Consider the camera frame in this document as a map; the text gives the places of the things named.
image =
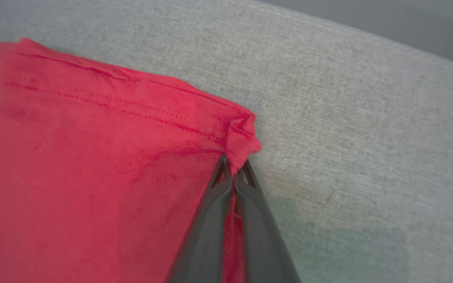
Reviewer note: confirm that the grey fabric sofa seat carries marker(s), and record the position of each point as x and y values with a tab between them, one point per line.
348	137

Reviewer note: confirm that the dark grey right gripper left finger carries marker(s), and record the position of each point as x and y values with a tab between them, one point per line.
207	236

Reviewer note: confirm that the red and white basketball jersey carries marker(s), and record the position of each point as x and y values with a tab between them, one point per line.
73	157

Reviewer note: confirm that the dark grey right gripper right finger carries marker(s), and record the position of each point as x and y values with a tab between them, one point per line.
262	243

